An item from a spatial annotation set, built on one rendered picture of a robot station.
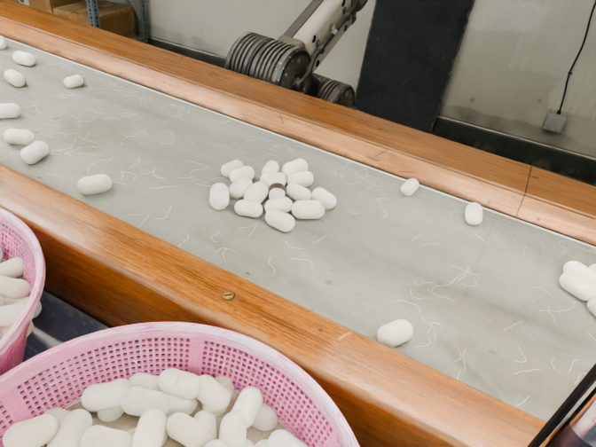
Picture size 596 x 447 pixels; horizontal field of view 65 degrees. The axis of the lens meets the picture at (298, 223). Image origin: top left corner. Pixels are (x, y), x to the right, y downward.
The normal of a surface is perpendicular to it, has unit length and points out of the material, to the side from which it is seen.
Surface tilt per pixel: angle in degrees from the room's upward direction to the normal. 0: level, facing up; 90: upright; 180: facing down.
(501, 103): 88
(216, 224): 0
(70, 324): 0
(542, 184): 0
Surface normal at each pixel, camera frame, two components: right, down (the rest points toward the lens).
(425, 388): 0.12, -0.79
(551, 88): -0.38, 0.52
